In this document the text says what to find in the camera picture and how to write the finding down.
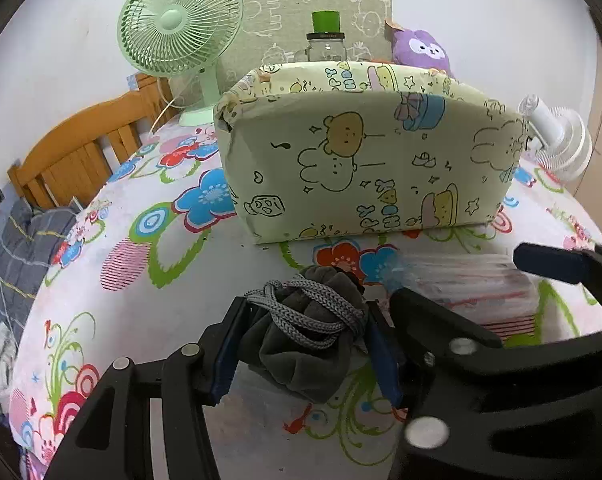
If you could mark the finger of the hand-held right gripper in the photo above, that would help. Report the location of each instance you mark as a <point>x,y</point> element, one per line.
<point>548,262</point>

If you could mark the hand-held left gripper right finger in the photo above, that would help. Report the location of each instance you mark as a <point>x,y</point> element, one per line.
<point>383,365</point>

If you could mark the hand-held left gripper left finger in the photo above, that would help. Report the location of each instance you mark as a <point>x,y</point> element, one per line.
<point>225,370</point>

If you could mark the yellow printed fabric storage box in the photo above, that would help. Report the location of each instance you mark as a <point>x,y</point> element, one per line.
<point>371,170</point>

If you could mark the clear plastic packet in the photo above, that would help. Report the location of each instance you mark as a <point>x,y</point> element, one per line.
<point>461,285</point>

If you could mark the floral printed table cloth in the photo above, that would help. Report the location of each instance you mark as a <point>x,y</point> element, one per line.
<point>131,310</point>

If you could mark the white desk fan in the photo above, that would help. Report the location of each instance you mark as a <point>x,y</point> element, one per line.
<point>561,135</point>

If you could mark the grey plaid blanket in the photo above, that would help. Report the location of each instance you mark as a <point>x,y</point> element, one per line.
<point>31,250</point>

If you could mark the purple plush bunny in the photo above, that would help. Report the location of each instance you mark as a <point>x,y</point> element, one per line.
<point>421,50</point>

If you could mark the wooden bed headboard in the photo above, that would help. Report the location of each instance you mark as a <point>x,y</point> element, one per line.
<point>76,155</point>

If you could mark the glass jar with green lid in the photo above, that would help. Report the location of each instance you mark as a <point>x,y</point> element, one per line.
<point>325,40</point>

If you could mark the beige printed cardboard panel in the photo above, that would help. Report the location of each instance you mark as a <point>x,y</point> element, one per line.
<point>276,25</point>

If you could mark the green desk fan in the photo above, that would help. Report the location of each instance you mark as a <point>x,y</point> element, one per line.
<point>171,25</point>

